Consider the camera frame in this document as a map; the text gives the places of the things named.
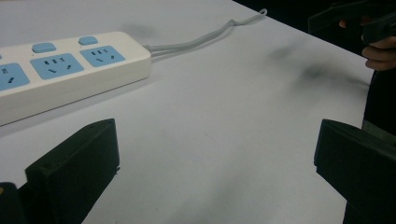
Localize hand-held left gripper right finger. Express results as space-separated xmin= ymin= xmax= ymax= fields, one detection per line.
xmin=313 ymin=119 xmax=396 ymax=224

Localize white power strip blue sockets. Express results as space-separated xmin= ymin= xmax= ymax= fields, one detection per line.
xmin=0 ymin=31 xmax=152 ymax=127

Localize grey power strip cable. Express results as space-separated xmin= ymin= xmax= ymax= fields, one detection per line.
xmin=143 ymin=8 xmax=268 ymax=59

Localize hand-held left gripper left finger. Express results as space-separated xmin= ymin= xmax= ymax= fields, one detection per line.
xmin=24 ymin=118 xmax=121 ymax=224

